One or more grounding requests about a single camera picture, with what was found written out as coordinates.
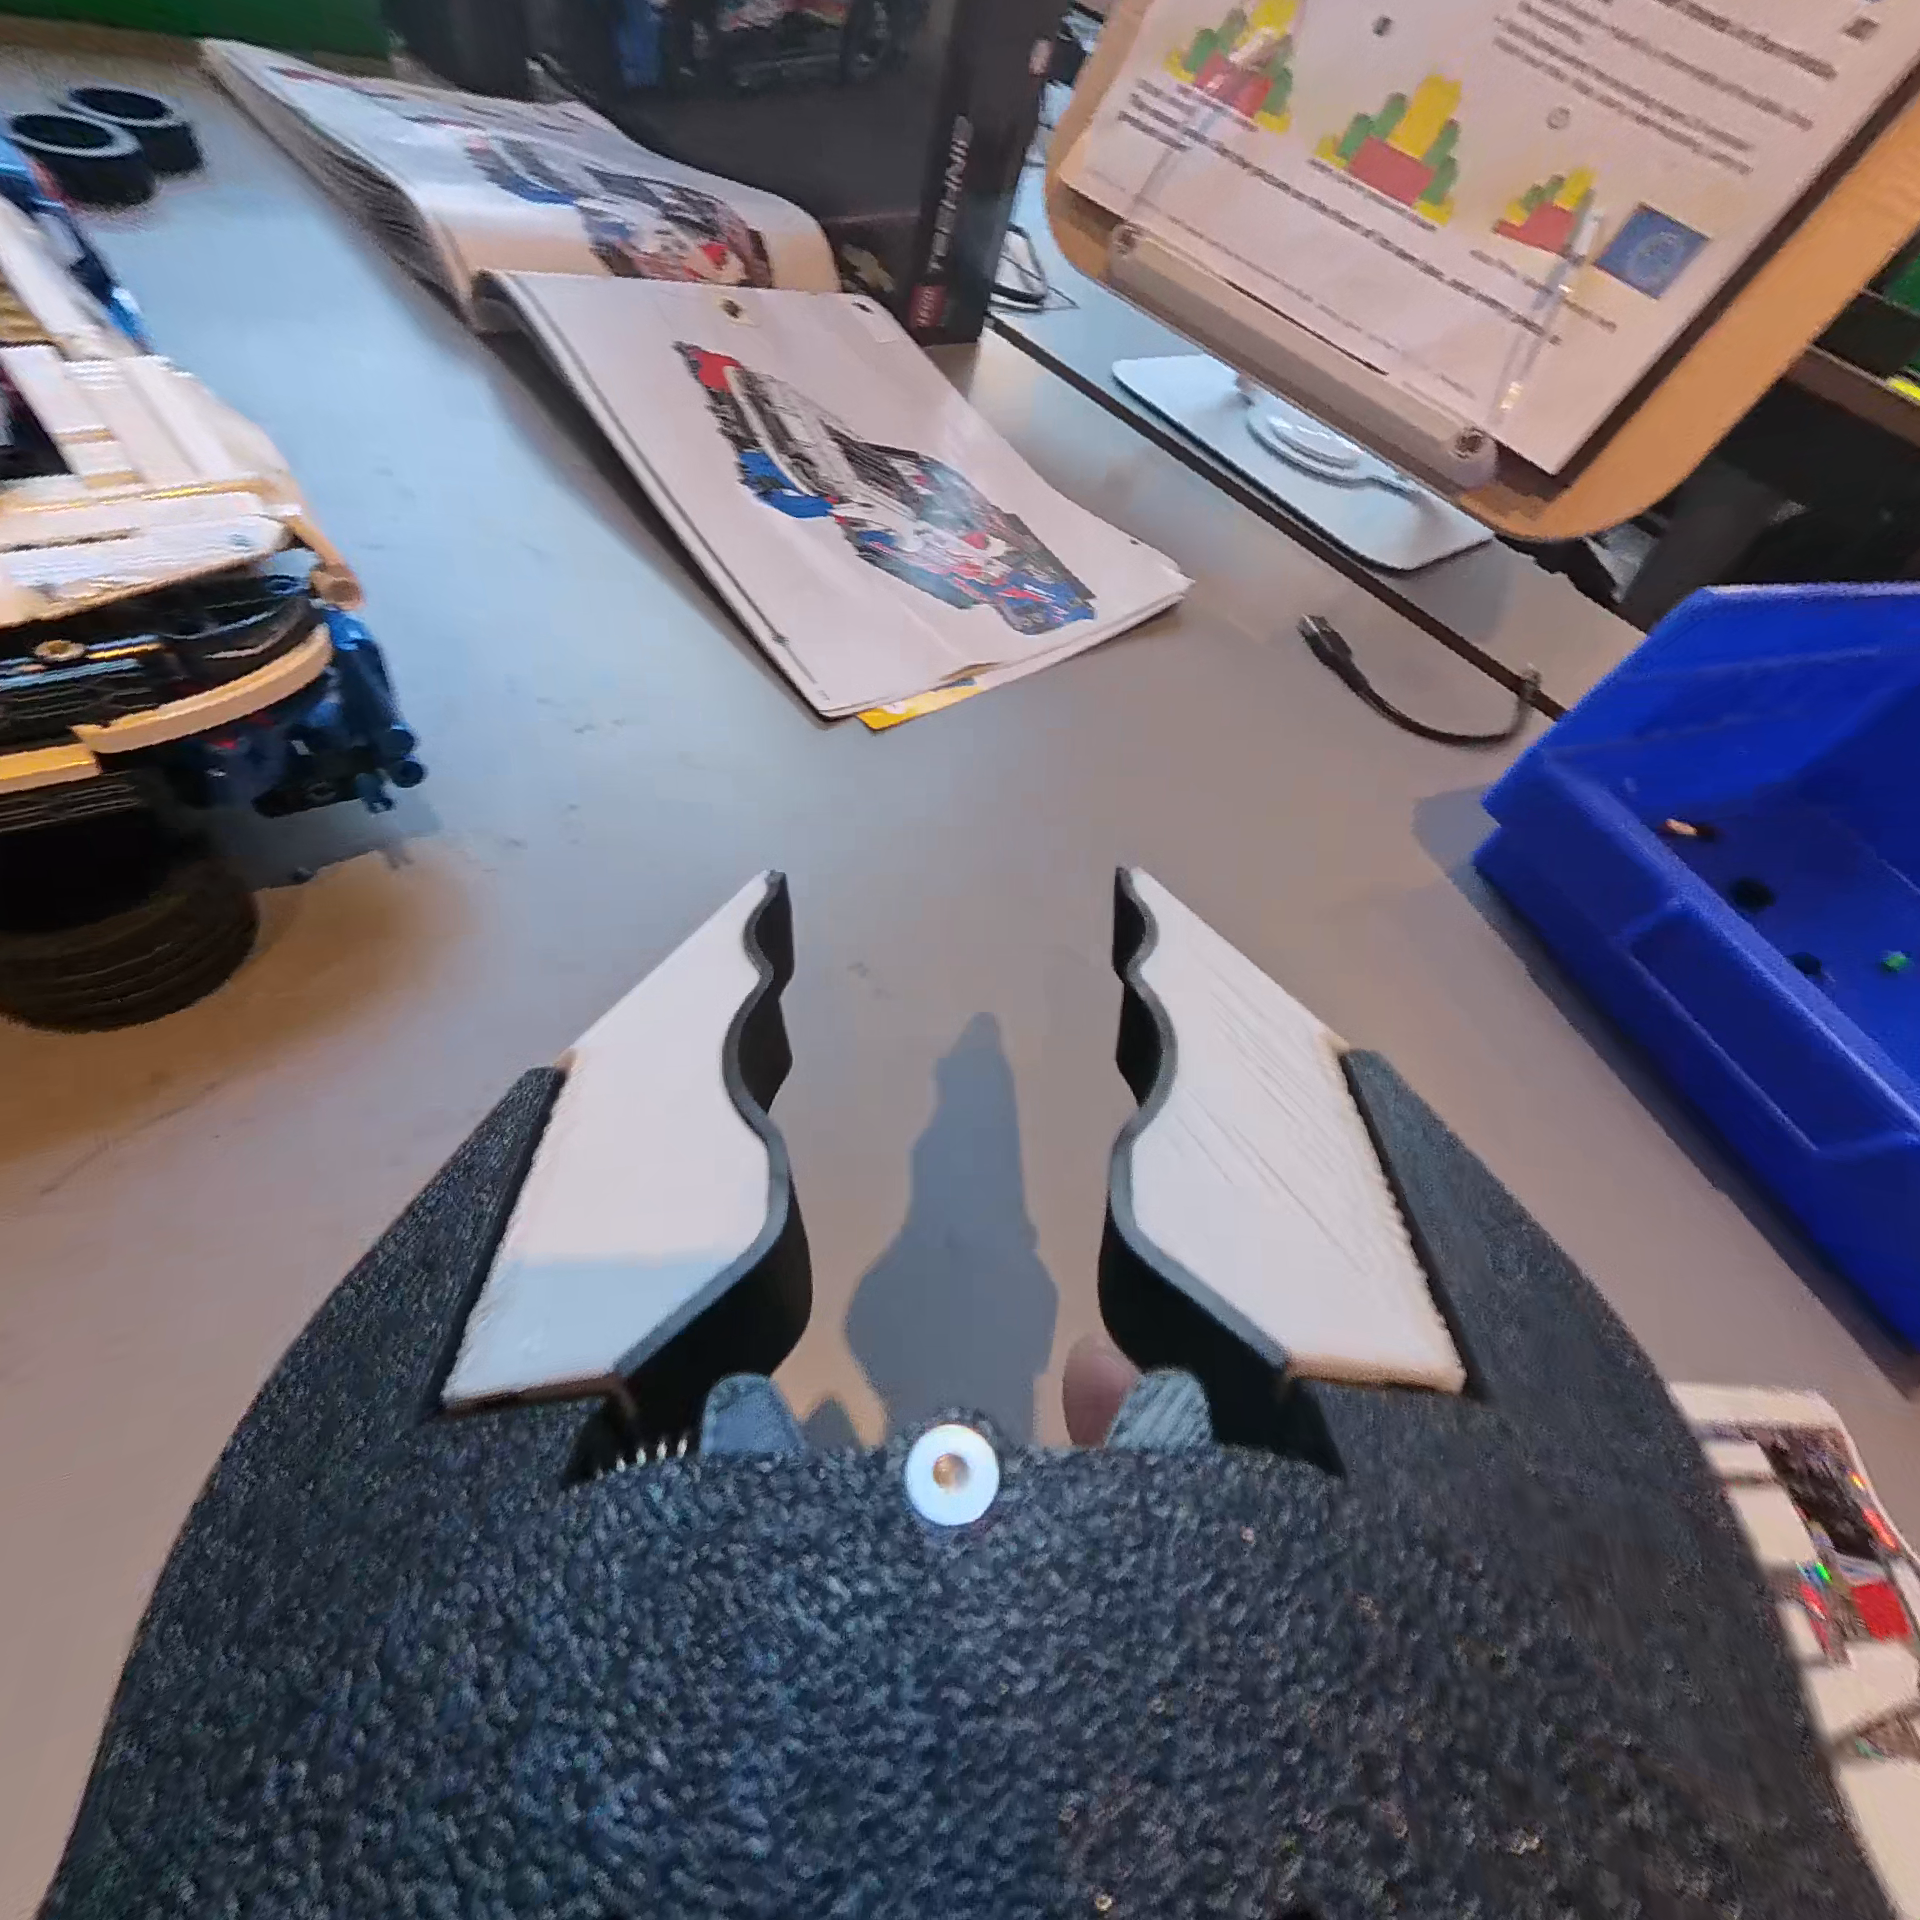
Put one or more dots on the brick-built toy race car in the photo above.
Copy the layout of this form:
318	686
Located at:
150	525

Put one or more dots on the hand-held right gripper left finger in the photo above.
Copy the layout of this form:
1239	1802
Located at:
629	1202

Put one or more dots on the race car set box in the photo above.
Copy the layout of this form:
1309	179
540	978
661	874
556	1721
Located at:
902	150

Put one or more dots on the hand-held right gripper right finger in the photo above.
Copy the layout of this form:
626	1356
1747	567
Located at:
1277	1202

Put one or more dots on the printed paper instruction sheet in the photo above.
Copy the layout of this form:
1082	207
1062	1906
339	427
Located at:
1576	150

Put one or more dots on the silver flat stand base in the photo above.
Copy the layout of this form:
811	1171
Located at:
1200	399

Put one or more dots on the black rubber toy tyre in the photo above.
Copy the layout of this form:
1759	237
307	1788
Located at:
83	166
142	119

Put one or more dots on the person's right hand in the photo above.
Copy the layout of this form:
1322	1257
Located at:
1101	1396

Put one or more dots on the instruction sheet on stand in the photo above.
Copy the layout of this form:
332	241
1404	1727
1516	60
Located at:
1725	421

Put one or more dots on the green plastic bin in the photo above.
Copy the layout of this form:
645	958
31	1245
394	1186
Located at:
270	25

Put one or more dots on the open building instruction booklet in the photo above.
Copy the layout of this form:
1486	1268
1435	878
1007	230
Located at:
839	494

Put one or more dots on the large blue plastic bin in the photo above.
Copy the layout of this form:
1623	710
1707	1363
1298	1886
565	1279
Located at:
1651	962

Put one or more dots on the small tan pin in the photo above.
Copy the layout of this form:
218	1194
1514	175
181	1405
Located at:
1687	828

